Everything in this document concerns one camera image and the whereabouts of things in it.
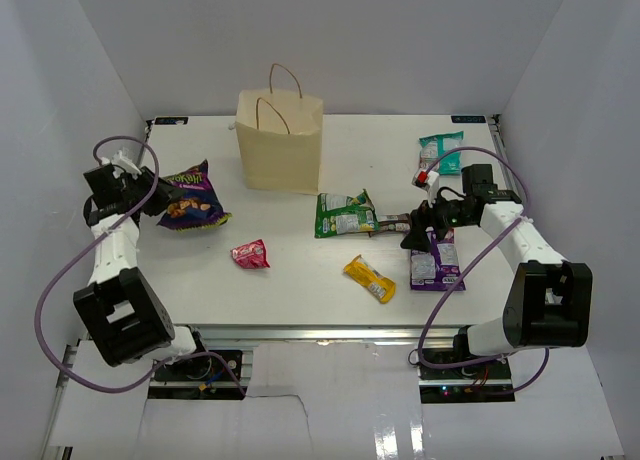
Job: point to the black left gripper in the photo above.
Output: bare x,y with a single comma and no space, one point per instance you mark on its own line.
164,194

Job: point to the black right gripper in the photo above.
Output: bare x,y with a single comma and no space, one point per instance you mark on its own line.
418,238

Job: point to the brown chocolate bar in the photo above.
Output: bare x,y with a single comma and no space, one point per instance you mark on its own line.
392,224

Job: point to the purple snack bag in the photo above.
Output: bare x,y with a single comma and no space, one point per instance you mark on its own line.
198,207

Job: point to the yellow snack bar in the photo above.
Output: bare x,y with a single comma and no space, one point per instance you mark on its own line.
379,286

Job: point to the green snack packet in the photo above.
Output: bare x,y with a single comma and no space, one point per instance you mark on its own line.
338,215

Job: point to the red candy packet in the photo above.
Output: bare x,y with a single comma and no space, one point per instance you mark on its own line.
252,255

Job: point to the beige paper bag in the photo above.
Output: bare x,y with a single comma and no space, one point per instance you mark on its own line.
279,134

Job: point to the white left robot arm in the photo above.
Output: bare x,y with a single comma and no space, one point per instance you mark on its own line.
119,308

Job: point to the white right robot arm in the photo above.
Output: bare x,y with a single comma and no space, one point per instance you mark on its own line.
548,305

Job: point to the purple white snack packet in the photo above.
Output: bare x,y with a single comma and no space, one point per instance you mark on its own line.
438,268

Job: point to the teal snack packet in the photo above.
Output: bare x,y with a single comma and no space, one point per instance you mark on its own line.
434,146

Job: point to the white cardboard front panel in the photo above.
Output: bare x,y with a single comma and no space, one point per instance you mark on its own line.
345,401

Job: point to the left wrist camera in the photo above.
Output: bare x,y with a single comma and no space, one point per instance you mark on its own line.
121,163

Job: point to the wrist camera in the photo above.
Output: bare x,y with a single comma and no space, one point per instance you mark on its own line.
121,163
426,180

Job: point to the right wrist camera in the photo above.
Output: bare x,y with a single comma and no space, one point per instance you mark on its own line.
426,180

